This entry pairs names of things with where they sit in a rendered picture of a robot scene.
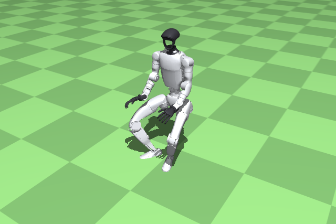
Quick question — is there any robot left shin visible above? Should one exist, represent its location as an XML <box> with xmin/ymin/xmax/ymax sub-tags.
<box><xmin>166</xmin><ymin>137</ymin><xmax>180</xmax><ymax>159</ymax></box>

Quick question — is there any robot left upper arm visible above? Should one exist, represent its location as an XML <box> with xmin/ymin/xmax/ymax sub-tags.
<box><xmin>181</xmin><ymin>56</ymin><xmax>194</xmax><ymax>90</ymax></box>

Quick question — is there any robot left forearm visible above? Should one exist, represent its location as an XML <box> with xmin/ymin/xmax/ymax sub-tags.
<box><xmin>173</xmin><ymin>83</ymin><xmax>192</xmax><ymax>109</ymax></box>

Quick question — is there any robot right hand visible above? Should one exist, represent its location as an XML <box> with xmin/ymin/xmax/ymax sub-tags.
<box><xmin>125</xmin><ymin>94</ymin><xmax>147</xmax><ymax>108</ymax></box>

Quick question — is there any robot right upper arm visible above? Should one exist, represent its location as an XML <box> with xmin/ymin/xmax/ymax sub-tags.
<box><xmin>149</xmin><ymin>51</ymin><xmax>161</xmax><ymax>82</ymax></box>

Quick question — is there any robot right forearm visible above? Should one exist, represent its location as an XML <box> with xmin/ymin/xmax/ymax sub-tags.
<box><xmin>141</xmin><ymin>75</ymin><xmax>155</xmax><ymax>101</ymax></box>

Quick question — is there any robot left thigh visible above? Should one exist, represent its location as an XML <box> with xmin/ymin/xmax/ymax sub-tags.
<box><xmin>167</xmin><ymin>99</ymin><xmax>193</xmax><ymax>146</ymax></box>

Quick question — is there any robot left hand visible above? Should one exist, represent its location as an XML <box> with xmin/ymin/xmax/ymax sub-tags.
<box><xmin>157</xmin><ymin>104</ymin><xmax>179</xmax><ymax>124</ymax></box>

